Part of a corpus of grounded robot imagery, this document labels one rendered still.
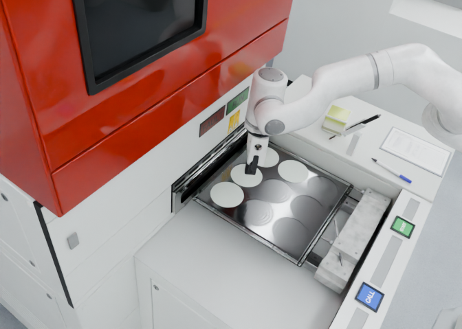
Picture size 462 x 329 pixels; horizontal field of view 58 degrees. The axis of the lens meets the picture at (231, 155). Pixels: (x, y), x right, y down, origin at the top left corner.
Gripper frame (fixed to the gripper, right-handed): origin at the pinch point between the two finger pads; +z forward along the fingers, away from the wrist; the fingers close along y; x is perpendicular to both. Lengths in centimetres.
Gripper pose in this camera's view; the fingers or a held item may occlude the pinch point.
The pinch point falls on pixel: (250, 167)
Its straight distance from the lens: 120.0
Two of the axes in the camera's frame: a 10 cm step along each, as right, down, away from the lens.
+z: -1.2, 7.2, 6.8
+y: 0.3, -6.8, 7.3
